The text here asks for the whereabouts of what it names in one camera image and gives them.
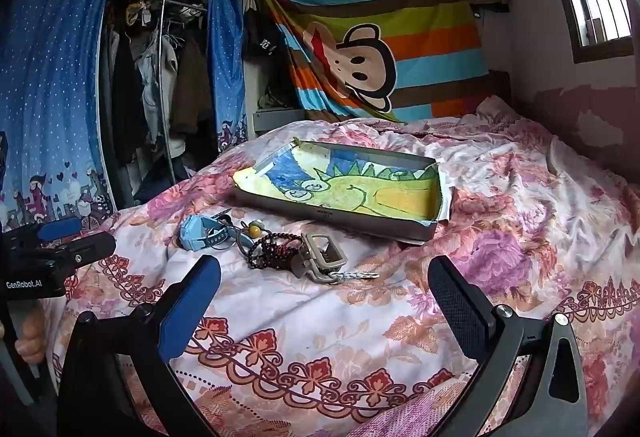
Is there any white board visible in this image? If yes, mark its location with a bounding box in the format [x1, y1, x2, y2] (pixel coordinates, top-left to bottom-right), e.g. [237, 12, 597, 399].
[252, 109, 306, 138]

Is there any chrome wardrobe pole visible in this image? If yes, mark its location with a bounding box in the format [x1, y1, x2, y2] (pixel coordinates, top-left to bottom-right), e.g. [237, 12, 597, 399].
[154, 0, 176, 178]

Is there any key ring with orange bead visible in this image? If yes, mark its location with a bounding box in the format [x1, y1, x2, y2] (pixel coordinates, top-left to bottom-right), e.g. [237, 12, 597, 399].
[232, 217, 266, 263]

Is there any dark wooden headboard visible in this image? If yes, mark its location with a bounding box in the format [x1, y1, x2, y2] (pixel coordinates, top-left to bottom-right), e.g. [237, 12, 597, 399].
[487, 69, 511, 104]

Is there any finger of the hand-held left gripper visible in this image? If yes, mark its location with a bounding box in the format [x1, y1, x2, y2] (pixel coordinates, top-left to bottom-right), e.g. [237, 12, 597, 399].
[50, 233, 117, 268]
[37, 217, 83, 243]

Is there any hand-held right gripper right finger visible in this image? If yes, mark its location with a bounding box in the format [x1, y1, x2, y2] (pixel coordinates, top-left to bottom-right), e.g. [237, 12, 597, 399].
[427, 256, 588, 437]

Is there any striped monkey print blanket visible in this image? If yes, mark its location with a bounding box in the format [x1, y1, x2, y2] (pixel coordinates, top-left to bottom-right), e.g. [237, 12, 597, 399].
[262, 0, 491, 122]

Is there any black garment with white print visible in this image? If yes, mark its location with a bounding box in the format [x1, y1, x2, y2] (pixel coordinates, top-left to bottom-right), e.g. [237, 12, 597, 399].
[245, 7, 286, 62]

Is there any rack of hanging clothes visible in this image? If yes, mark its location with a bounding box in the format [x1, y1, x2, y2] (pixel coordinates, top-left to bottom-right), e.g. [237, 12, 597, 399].
[102, 0, 221, 208]

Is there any person's left hand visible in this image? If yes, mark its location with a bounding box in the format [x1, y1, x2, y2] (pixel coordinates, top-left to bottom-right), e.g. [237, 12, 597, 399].
[0, 304, 48, 365]

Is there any wide blue dotted curtain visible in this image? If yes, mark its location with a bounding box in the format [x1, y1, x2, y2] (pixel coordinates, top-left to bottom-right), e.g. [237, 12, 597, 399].
[0, 0, 123, 233]

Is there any blue wrist watch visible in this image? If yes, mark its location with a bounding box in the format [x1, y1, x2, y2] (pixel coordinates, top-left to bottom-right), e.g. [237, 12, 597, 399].
[179, 213, 232, 252]

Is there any pink floral blanket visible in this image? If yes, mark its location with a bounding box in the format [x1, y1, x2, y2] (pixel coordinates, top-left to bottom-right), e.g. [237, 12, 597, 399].
[47, 94, 640, 437]

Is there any dark bead bracelet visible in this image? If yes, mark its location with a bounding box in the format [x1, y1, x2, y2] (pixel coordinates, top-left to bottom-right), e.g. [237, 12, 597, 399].
[247, 233, 305, 272]

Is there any grey tray with dinosaur drawing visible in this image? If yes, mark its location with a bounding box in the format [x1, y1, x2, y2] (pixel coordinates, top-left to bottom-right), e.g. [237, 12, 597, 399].
[232, 137, 453, 246]

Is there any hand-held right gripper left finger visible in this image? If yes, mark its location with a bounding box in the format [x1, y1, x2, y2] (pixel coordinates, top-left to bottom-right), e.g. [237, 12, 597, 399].
[57, 255, 222, 437]

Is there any narrow blue dotted curtain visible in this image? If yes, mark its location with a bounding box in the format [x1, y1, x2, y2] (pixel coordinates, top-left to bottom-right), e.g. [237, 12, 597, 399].
[206, 0, 248, 152]

